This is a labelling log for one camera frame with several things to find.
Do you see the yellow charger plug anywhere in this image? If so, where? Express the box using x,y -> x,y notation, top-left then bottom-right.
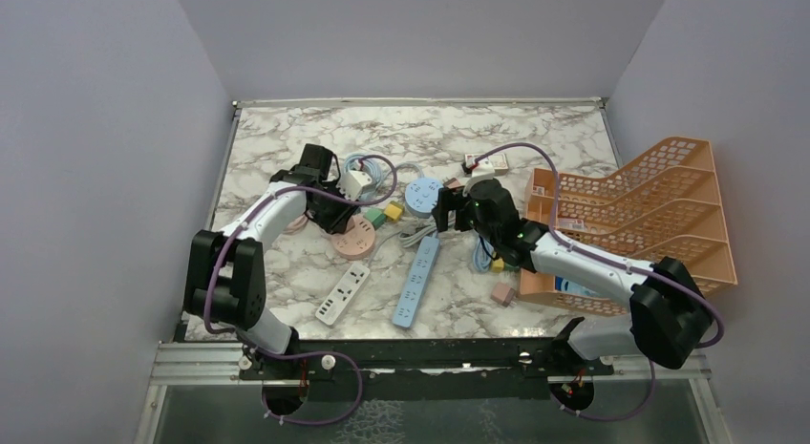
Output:
383,201 -> 405,222

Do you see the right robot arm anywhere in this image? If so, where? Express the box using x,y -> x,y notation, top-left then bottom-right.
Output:
432,180 -> 724,374

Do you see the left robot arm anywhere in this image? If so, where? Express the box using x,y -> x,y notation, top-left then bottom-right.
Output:
183,144 -> 356,378

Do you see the green charger plug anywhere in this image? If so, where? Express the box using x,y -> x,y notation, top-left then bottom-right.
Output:
363,207 -> 387,229

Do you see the pink charger by blue strip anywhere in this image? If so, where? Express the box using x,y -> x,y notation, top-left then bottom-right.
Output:
443,178 -> 464,190

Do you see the white red small box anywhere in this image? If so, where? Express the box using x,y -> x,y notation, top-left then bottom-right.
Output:
462,153 -> 510,176

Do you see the yellow charger near rack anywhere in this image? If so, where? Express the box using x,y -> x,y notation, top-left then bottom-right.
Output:
490,258 -> 505,273

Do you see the blue round power strip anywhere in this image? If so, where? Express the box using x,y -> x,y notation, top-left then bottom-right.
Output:
404,178 -> 444,219

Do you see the pink round power strip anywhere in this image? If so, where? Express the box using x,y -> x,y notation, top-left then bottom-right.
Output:
330,215 -> 376,261

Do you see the pink charger front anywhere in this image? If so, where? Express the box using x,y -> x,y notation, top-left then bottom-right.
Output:
490,282 -> 517,307

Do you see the blue long power strip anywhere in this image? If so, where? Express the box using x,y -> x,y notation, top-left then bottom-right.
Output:
392,236 -> 439,328

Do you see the white power strip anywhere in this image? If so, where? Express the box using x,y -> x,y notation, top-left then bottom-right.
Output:
315,263 -> 371,327

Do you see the orange plastic file rack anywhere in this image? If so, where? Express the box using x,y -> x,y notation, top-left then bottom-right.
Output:
523,137 -> 738,297

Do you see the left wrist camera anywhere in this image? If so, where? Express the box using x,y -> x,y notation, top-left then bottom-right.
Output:
338,170 -> 374,201

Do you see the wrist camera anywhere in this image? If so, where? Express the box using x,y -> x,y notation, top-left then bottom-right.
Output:
338,170 -> 374,201
462,159 -> 495,195

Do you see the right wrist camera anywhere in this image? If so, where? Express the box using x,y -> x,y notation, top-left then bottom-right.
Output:
462,159 -> 495,195

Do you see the coiled blue power cord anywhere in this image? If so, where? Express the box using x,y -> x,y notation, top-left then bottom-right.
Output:
340,153 -> 425,202

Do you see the blue usb cable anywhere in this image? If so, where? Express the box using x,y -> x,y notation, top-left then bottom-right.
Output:
473,236 -> 501,274

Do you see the grey bundled power cord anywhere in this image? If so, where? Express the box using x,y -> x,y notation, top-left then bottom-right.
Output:
367,217 -> 458,265

